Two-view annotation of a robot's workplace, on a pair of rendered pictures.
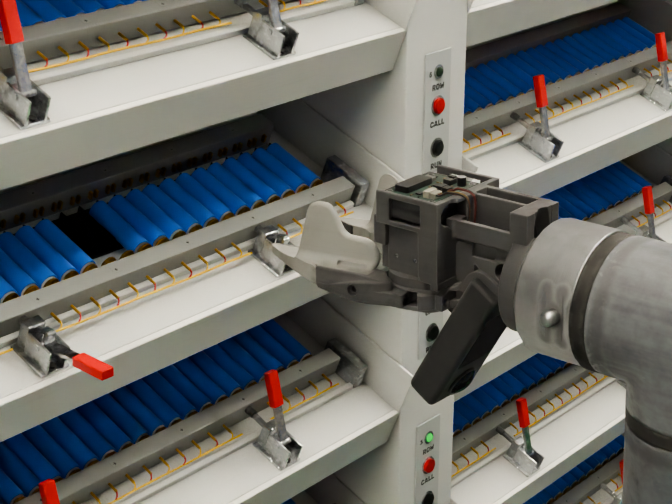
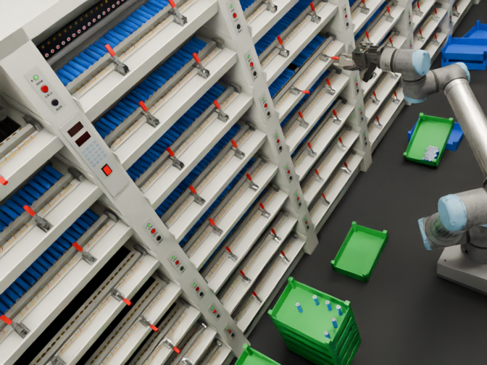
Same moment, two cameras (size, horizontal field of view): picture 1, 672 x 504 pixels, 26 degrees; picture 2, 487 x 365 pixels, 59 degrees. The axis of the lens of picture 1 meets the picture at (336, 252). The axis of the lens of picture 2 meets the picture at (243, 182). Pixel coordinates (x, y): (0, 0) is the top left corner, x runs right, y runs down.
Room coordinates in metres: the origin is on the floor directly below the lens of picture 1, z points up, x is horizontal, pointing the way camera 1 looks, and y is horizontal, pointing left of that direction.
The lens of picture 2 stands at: (-0.64, 0.23, 2.08)
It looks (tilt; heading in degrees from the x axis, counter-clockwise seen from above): 43 degrees down; 14
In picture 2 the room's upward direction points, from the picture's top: 25 degrees counter-clockwise
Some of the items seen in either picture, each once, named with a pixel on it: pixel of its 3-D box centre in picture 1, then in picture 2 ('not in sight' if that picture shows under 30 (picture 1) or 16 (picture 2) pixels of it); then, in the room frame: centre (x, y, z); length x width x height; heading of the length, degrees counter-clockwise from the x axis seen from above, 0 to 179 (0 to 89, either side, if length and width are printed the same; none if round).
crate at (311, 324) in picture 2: not in sight; (309, 311); (0.27, 0.42, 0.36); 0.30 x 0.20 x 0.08; 51
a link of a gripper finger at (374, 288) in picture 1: (377, 279); (354, 65); (0.93, -0.03, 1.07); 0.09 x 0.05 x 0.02; 64
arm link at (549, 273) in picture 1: (571, 292); (388, 60); (0.86, -0.15, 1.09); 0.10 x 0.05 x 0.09; 139
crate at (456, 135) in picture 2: not in sight; (437, 132); (1.48, -0.57, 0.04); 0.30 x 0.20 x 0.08; 49
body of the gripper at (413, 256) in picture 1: (470, 252); (369, 57); (0.91, -0.09, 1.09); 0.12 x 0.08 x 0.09; 49
